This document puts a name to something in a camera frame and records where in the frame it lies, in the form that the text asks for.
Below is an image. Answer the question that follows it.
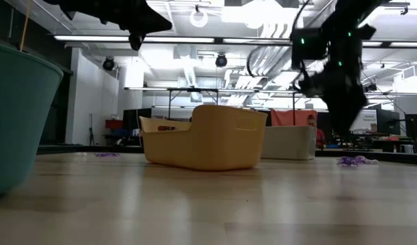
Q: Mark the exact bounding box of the overhead light bar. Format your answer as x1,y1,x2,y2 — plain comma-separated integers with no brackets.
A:
53,33,417,48

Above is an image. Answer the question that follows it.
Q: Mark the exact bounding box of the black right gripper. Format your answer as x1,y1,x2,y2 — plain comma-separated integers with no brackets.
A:
298,57,364,137

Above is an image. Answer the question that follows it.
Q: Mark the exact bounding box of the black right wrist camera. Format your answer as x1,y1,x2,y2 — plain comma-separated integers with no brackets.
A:
290,27,329,71

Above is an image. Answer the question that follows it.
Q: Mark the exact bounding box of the yellow hanging cord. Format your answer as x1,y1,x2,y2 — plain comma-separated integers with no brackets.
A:
19,0,32,52

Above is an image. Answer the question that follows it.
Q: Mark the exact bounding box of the thin black tripod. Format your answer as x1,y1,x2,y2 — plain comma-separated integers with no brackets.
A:
87,113,96,146

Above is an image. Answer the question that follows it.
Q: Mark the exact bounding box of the black overhead bracket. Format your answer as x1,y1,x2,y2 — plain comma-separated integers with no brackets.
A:
378,1,410,16

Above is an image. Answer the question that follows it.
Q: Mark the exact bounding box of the white plastic bin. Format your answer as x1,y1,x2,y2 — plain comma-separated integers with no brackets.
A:
261,125,318,161

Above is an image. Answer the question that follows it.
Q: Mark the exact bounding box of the purple spider ring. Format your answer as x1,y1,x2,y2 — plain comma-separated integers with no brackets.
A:
336,155,365,167
94,151,121,159

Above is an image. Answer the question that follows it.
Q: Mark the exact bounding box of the black monitor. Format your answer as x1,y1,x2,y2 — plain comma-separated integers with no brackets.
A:
404,114,417,139
376,108,401,136
122,108,153,131

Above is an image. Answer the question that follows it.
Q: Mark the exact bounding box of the red storage box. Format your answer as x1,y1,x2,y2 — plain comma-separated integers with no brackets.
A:
105,118,124,130

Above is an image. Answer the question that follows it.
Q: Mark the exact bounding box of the orange cloth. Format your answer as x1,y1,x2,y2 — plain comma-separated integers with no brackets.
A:
269,108,318,127

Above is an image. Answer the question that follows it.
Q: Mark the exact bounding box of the silver ventilation duct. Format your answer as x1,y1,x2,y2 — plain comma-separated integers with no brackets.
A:
245,20,297,79

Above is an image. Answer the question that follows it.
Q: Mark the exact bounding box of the green plastic bin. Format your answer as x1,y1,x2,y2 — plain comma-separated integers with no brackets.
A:
0,41,64,197

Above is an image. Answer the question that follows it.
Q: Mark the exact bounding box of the white sign board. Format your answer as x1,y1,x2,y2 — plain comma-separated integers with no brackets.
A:
350,109,378,133

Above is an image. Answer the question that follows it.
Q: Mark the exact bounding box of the orange plastic bin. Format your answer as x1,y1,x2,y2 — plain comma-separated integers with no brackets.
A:
139,104,269,172

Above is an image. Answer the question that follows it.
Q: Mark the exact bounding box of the white ring fixture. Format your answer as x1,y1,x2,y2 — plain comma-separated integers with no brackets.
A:
189,8,209,29

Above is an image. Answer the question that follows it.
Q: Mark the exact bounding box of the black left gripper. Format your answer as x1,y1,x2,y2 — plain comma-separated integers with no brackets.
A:
58,0,173,52

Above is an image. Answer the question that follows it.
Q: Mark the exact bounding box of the black hanging camera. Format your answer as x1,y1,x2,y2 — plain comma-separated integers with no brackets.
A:
102,56,116,71
214,52,229,68

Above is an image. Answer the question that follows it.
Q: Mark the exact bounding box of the person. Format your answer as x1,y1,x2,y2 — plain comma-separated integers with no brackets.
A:
305,114,327,150

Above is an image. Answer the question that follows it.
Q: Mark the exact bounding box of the black aluminium table frame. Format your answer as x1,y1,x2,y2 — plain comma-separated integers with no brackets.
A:
36,144,417,166

